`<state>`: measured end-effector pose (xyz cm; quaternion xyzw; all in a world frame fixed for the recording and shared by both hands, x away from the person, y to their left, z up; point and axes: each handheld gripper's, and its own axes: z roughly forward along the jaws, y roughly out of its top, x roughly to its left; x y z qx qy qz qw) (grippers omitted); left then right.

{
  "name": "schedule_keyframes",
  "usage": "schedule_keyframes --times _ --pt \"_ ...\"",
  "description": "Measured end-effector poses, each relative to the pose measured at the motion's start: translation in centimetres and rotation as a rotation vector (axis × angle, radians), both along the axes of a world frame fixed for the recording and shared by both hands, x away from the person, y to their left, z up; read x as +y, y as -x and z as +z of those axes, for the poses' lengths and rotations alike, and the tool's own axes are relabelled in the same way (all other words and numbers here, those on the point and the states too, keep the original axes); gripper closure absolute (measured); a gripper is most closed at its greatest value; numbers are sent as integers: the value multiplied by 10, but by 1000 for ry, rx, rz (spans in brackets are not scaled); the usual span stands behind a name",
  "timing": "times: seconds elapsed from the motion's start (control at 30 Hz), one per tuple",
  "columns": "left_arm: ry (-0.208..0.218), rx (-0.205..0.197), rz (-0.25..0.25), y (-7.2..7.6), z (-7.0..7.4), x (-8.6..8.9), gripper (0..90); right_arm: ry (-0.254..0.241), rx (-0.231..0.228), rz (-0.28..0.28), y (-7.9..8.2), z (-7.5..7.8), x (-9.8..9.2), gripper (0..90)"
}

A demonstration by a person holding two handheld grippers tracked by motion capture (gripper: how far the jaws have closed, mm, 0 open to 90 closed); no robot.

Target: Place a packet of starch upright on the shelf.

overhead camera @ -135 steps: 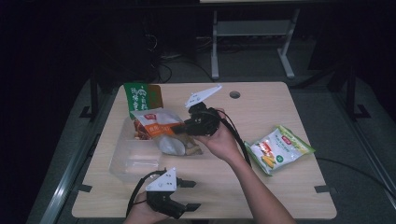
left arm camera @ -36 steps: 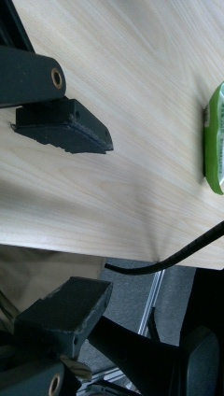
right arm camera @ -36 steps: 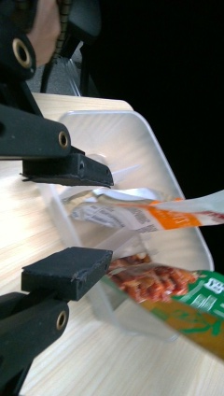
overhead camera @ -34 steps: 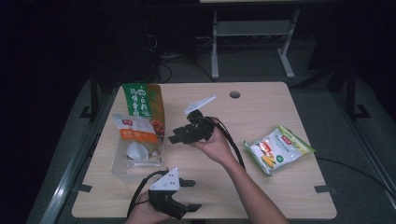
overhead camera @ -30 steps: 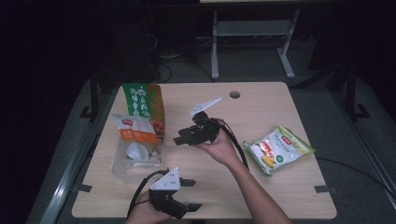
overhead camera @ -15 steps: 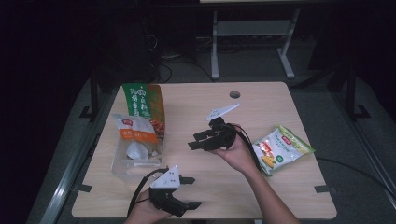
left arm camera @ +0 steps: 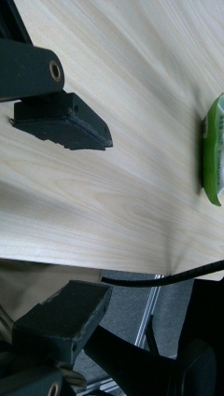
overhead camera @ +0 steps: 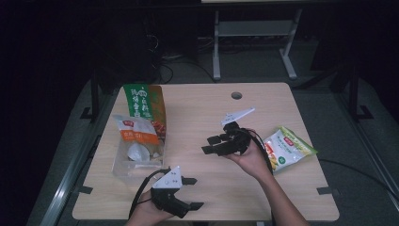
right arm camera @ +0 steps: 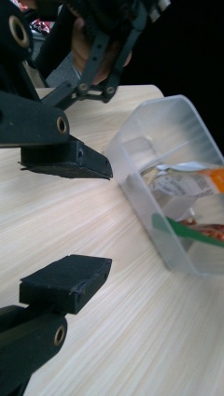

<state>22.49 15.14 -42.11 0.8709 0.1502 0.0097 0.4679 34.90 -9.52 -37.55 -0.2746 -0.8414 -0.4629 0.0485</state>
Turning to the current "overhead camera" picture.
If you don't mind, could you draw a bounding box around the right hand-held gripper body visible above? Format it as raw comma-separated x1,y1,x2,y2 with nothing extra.
220,106,256,155

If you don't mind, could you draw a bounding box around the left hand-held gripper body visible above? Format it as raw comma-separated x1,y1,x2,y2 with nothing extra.
151,165,191,219

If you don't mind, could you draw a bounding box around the clear packet with orange label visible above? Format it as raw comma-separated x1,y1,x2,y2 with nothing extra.
111,114,166,177

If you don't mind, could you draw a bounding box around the green seasoning packet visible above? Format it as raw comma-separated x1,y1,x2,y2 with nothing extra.
122,83,168,139

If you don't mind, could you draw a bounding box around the person's right hand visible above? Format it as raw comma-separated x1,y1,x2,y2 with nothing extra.
223,129,273,182

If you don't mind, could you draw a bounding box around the person's left hand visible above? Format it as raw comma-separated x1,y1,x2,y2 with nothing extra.
126,190,177,226

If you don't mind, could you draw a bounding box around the white and green snack packet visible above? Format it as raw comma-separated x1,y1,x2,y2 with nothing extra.
263,125,319,173

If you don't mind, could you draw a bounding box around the black stand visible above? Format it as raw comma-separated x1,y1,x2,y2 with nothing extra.
79,70,102,124
347,66,375,122

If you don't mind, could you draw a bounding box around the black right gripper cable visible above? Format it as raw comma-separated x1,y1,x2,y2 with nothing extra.
247,128,275,175

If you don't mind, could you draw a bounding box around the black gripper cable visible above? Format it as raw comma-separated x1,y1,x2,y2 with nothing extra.
247,128,275,175
128,168,172,219

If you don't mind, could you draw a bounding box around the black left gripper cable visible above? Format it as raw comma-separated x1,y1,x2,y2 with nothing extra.
128,168,172,219

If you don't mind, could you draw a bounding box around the tangle of black cables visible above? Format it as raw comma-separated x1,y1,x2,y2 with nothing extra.
150,33,218,85

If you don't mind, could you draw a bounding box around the white metal desk frame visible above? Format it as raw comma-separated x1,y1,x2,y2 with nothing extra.
212,8,304,82

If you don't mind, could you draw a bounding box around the metal floor rail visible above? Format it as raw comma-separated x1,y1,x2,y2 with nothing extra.
333,92,399,210
38,92,106,226

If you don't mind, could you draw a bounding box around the black floor cable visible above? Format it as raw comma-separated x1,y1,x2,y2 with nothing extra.
317,157,399,202

